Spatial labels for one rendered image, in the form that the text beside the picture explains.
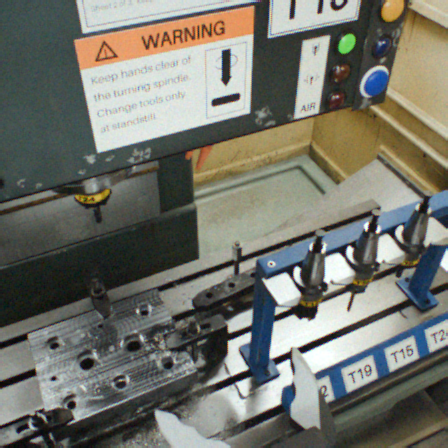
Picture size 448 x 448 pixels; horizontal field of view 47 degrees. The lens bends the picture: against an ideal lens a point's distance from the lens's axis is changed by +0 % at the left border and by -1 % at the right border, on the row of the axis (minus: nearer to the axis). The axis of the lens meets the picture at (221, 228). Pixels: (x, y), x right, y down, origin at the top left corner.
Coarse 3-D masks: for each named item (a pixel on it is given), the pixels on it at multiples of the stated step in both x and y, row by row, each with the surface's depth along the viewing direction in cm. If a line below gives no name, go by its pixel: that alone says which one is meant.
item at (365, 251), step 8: (368, 232) 85; (376, 232) 85; (360, 240) 88; (368, 240) 86; (376, 240) 86; (360, 248) 88; (368, 248) 87; (376, 248) 88; (360, 256) 89; (368, 256) 88; (376, 256) 89
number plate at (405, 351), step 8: (400, 344) 109; (408, 344) 110; (384, 352) 108; (392, 352) 109; (400, 352) 109; (408, 352) 110; (416, 352) 111; (392, 360) 109; (400, 360) 109; (408, 360) 110; (392, 368) 109
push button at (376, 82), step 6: (378, 72) 54; (384, 72) 54; (372, 78) 54; (378, 78) 54; (384, 78) 55; (366, 84) 55; (372, 84) 55; (378, 84) 55; (384, 84) 55; (366, 90) 55; (372, 90) 55; (378, 90) 56
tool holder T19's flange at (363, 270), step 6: (348, 252) 91; (378, 252) 91; (348, 258) 90; (378, 258) 90; (354, 264) 89; (360, 264) 89; (366, 264) 89; (372, 264) 90; (378, 264) 90; (360, 270) 90; (366, 270) 89; (372, 270) 89; (378, 270) 91; (360, 276) 90; (366, 276) 90
